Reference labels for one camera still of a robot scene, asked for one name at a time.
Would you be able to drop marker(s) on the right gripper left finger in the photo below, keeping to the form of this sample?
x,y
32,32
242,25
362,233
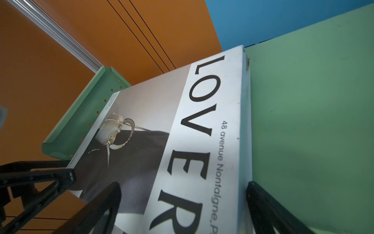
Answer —
x,y
98,216

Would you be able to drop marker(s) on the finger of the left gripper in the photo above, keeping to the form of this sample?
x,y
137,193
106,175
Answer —
x,y
37,183

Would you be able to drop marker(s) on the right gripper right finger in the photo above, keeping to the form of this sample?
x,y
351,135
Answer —
x,y
269,216

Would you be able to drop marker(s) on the white LOVER book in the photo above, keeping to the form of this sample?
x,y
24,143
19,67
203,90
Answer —
x,y
179,146

